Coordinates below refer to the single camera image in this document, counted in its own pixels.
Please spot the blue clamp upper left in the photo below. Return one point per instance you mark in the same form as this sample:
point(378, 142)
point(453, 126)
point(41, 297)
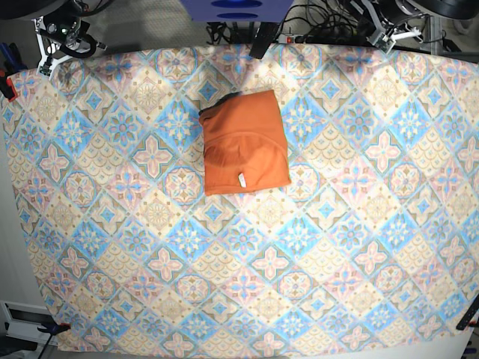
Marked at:
point(12, 64)

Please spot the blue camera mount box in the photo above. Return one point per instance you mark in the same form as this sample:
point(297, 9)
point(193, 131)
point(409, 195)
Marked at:
point(237, 10)

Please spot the orange T-shirt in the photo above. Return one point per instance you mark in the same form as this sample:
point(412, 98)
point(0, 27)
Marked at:
point(245, 148)

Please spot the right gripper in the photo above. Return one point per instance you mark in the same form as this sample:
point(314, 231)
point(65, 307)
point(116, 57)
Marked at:
point(73, 39)

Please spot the blue clamp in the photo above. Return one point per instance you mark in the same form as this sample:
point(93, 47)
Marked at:
point(52, 329)
point(12, 64)

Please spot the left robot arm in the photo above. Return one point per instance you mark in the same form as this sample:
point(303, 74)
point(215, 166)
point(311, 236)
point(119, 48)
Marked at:
point(455, 10)

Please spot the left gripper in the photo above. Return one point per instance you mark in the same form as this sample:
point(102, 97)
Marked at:
point(388, 14)

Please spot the white floor rail box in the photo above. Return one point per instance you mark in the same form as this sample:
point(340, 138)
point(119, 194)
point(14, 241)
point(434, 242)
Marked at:
point(24, 320)

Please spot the blue clamp lower left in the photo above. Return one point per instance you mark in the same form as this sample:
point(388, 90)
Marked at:
point(52, 329)

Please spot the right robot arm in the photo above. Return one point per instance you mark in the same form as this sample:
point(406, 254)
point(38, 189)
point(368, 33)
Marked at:
point(50, 10)

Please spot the power strip with red switch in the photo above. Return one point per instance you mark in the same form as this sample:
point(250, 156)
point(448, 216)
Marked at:
point(318, 39)

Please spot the patterned blue tablecloth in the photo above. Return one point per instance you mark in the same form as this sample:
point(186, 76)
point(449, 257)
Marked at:
point(373, 244)

